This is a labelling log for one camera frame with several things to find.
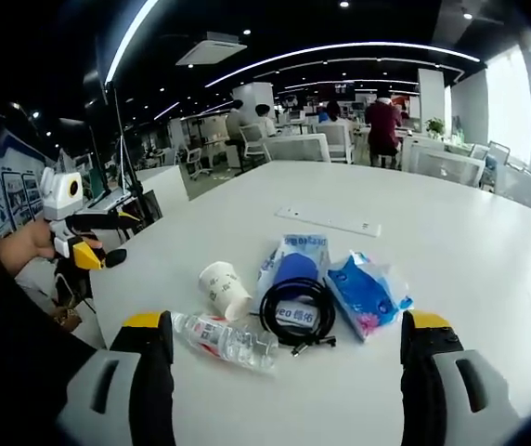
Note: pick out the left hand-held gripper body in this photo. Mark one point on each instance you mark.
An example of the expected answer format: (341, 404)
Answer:
(59, 195)

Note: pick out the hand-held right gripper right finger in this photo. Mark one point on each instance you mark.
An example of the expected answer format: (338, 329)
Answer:
(446, 395)

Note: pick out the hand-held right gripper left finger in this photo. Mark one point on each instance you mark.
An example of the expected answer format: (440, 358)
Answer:
(121, 395)

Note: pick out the clear plastic water bottle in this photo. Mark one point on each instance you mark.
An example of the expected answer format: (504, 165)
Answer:
(228, 341)

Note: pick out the blue pink plastic packet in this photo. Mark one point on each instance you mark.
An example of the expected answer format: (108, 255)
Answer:
(367, 292)

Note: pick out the white paper cup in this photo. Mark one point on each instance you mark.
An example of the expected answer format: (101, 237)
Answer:
(221, 288)

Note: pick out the white blue tissue pack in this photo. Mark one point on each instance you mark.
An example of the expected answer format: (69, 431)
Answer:
(298, 265)

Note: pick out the white power strip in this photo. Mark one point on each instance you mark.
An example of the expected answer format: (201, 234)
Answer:
(328, 219)

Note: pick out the person's left hand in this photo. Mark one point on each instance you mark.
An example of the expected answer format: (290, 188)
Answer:
(24, 246)

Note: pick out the black tripod stand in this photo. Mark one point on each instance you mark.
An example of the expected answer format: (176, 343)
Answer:
(131, 186)

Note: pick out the white mesh office chair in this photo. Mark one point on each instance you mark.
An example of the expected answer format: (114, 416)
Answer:
(442, 165)
(196, 160)
(337, 141)
(295, 148)
(252, 139)

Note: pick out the white table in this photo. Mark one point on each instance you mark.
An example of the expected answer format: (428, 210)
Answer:
(409, 260)

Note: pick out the ceiling air conditioner unit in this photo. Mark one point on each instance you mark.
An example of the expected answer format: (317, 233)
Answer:
(212, 48)

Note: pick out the green potted plant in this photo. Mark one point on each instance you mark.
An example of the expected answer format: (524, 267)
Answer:
(436, 126)

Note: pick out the wall poster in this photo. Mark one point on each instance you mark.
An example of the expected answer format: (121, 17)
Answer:
(12, 195)

